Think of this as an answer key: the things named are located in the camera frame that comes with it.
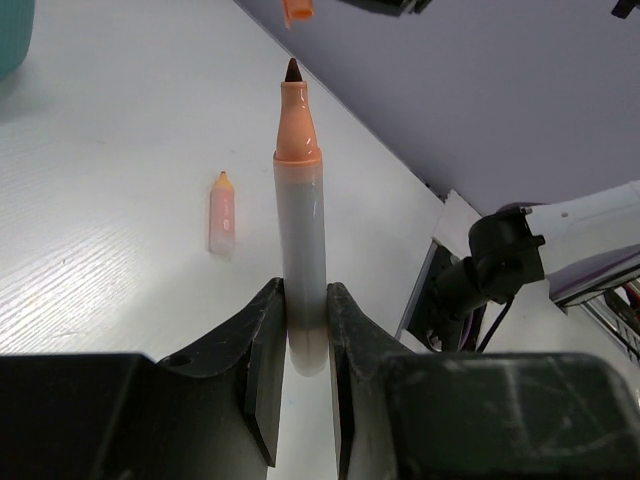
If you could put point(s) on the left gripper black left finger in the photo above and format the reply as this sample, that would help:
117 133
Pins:
222 393

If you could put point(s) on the orange pencil shaped case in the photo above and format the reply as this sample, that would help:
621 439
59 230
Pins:
221 230

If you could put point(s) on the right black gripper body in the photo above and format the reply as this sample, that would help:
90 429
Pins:
392 8

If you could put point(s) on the orange eraser cap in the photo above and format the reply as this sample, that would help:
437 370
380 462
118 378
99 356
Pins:
297 10

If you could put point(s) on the clear orange tip pencil case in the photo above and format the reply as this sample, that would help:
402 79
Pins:
298 177

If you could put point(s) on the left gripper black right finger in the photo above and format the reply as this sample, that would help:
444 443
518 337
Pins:
379 418

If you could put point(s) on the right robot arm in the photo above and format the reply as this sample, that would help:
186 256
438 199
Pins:
507 100

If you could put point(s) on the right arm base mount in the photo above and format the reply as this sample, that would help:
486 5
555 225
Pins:
446 308

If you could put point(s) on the teal round pen holder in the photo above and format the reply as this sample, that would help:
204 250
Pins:
16 27

